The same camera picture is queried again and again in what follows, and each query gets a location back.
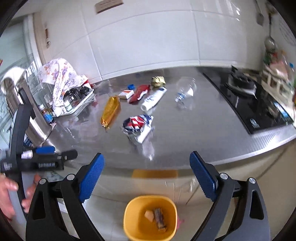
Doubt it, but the gold foil snack bag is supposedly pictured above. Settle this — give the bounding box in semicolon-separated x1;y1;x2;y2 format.
100;95;121;130

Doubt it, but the red blue foil wrapper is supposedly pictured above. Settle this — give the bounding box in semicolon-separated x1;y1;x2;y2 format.
120;114;154;144

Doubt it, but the small orange white box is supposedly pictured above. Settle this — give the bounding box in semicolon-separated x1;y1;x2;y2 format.
118;90;134;99

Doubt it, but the clear plastic water bottle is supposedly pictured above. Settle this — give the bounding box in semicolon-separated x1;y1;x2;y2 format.
175;77;197;109

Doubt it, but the white toothpaste tube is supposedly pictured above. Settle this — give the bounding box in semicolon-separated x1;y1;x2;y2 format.
140;87;167;112

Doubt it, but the green gold wrapper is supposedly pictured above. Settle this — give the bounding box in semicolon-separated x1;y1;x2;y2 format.
151;76;166;88

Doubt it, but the yellow trash bin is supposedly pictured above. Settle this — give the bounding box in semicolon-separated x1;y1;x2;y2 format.
123;195;178;241

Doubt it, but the person's left hand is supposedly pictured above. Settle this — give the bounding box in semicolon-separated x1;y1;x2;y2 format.
0;173;42;220

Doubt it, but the stainless steel kettle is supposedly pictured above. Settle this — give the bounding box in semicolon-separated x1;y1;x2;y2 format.
1;67;53;147

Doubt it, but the brown blue-label bottle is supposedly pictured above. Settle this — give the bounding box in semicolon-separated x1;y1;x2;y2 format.
39;104;53;123

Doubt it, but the white green medicine bottle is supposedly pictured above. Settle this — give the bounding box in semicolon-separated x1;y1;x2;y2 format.
64;100;72;112

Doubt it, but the white dish tray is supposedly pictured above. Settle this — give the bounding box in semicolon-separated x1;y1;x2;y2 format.
53;87;94;117

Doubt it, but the glass teapot black lid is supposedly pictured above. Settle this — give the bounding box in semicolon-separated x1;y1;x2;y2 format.
63;86;91;106

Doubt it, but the floral patterned cloth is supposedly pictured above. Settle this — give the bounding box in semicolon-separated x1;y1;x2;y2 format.
38;58;88;116

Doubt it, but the black gas stove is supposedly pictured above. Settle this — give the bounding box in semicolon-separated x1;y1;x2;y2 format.
203;66;293;134

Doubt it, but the blue bottle cap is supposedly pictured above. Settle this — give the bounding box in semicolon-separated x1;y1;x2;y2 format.
127;84;135;90

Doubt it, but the white wooden spice rack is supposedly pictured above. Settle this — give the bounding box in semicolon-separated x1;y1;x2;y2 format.
261;64;295;105

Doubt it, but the metal skimmer ladle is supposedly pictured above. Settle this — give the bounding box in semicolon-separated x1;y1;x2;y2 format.
264;14;277;53

